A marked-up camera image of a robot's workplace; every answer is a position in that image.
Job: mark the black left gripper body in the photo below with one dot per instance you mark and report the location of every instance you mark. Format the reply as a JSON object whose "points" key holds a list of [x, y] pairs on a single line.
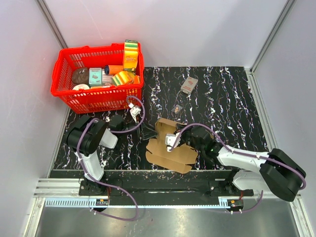
{"points": [[131, 125]]}

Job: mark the lying yellow green sponge pack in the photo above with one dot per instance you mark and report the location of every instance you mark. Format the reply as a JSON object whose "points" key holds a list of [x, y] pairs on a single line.
{"points": [[123, 78]]}

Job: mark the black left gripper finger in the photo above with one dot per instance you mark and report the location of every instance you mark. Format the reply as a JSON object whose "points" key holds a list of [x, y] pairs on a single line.
{"points": [[146, 127], [148, 134]]}

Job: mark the white round tape roll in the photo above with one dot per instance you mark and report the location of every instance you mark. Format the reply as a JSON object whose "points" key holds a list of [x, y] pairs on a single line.
{"points": [[81, 87]]}

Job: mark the brown round bread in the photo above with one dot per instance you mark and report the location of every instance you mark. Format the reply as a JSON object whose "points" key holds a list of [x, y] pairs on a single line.
{"points": [[80, 76]]}

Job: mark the orange cylinder can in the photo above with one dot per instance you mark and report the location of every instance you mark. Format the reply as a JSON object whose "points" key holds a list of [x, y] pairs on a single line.
{"points": [[113, 69]]}

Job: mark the grey card box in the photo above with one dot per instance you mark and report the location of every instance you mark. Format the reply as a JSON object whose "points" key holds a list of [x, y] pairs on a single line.
{"points": [[188, 85]]}

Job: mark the teal small box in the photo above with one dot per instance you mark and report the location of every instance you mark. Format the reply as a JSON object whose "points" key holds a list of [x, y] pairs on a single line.
{"points": [[95, 77]]}

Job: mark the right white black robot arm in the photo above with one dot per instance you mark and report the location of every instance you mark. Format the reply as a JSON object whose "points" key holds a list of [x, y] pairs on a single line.
{"points": [[272, 171]]}

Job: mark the pink white flat box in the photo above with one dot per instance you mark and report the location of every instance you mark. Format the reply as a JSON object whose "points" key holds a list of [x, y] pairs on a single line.
{"points": [[106, 79]]}

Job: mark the red plastic shopping basket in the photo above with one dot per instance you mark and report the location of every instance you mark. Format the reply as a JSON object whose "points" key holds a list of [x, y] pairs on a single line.
{"points": [[98, 99]]}

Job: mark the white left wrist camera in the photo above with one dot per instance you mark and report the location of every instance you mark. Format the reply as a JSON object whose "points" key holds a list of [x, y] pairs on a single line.
{"points": [[134, 111]]}

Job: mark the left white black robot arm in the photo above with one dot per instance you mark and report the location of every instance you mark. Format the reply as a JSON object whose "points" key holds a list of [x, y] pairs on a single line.
{"points": [[88, 133]]}

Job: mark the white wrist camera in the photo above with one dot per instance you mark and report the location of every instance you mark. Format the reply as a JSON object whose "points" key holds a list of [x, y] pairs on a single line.
{"points": [[170, 141], [134, 111]]}

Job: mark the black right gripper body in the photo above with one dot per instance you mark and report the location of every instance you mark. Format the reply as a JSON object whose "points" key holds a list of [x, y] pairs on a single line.
{"points": [[186, 138]]}

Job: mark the orange snack packet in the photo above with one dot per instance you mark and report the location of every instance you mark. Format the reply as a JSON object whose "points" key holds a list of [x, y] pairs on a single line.
{"points": [[136, 79]]}

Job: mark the tall yellow green sponge pack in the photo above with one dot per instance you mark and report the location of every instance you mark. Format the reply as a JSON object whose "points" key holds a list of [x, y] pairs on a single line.
{"points": [[130, 55]]}

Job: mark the brown cardboard box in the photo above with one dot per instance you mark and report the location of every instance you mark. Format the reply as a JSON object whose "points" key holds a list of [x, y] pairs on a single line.
{"points": [[180, 159]]}

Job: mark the small clear packet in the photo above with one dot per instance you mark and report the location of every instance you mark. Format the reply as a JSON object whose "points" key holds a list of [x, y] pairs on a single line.
{"points": [[176, 109]]}

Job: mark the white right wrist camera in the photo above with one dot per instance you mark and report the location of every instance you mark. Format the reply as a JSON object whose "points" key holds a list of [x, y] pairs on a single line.
{"points": [[170, 141]]}

